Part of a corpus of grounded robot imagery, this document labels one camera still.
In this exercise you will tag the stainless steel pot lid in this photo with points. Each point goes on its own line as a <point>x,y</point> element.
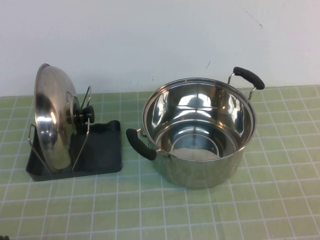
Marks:
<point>50,112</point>

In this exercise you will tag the green checked table mat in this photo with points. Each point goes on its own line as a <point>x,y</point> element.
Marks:
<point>175,212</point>

